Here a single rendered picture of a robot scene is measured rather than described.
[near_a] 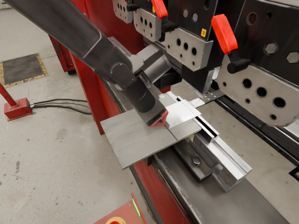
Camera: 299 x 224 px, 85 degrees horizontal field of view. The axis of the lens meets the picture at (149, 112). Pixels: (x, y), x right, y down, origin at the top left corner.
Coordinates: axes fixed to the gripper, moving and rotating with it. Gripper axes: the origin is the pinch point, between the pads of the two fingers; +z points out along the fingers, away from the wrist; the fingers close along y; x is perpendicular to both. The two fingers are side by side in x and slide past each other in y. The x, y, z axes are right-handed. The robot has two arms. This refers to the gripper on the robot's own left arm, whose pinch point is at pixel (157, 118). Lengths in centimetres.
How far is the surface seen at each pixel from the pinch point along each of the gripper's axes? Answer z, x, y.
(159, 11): -22.5, -16.0, 7.3
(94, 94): 39, 28, 85
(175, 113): 4.0, -5.5, -0.3
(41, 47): 66, 88, 345
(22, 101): 43, 109, 168
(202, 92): -3.4, -13.9, -5.2
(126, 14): -14.1, -15.5, 35.9
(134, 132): -2.9, 8.2, -0.6
